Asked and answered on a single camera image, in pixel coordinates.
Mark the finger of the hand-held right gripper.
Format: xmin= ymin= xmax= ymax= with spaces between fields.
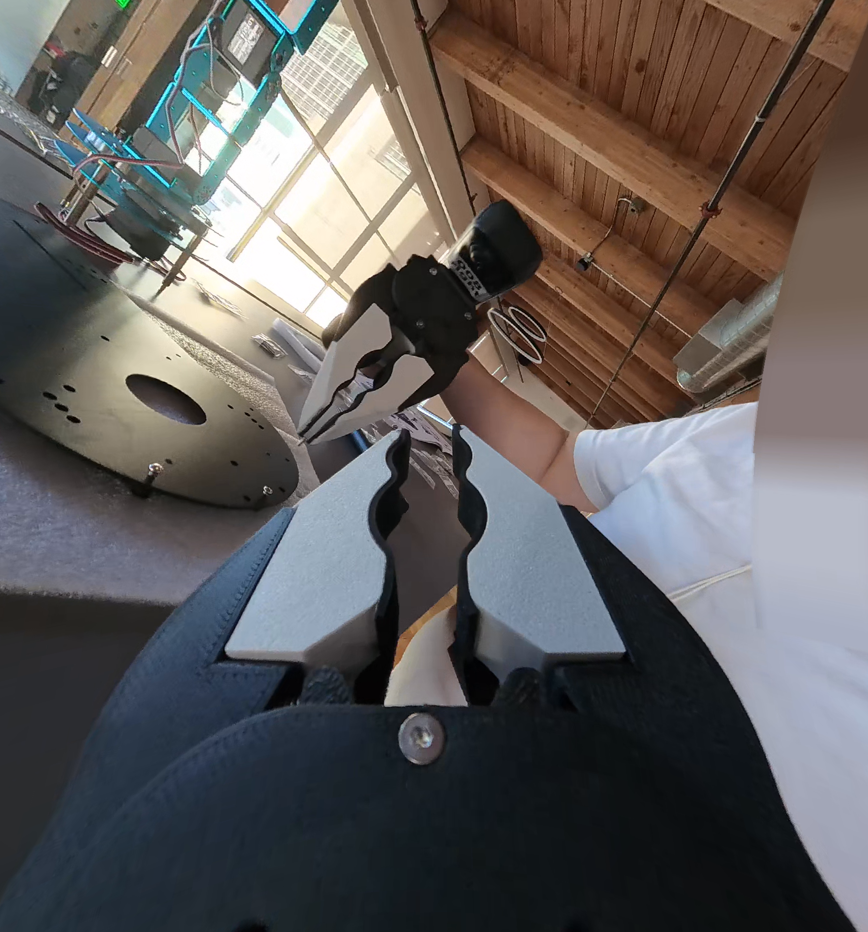
xmin=297 ymin=304 xmax=399 ymax=439
xmin=304 ymin=353 xmax=438 ymax=447

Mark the printed instruction sheet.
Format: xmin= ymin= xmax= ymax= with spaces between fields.
xmin=361 ymin=404 xmax=464 ymax=499

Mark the black ceiling pipe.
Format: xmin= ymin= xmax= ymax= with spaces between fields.
xmin=587 ymin=0 xmax=837 ymax=431

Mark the red brown servo cable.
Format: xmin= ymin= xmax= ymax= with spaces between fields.
xmin=32 ymin=200 xmax=184 ymax=281

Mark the black perforated metal plate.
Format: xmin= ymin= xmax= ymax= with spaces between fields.
xmin=0 ymin=178 xmax=300 ymax=509

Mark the white foam block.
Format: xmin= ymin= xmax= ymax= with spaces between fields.
xmin=272 ymin=316 xmax=333 ymax=372

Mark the silver ventilation duct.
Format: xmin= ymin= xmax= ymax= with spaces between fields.
xmin=673 ymin=273 xmax=785 ymax=394

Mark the large window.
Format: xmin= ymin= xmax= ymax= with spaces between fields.
xmin=208 ymin=0 xmax=493 ymax=336

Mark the person's right forearm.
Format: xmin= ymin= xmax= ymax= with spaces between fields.
xmin=441 ymin=357 xmax=573 ymax=514

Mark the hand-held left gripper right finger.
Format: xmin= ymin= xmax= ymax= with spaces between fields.
xmin=450 ymin=424 xmax=628 ymax=706

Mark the white double ring lamp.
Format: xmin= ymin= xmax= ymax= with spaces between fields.
xmin=488 ymin=304 xmax=551 ymax=365

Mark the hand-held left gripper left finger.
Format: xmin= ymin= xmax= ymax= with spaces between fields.
xmin=224 ymin=428 xmax=415 ymax=703

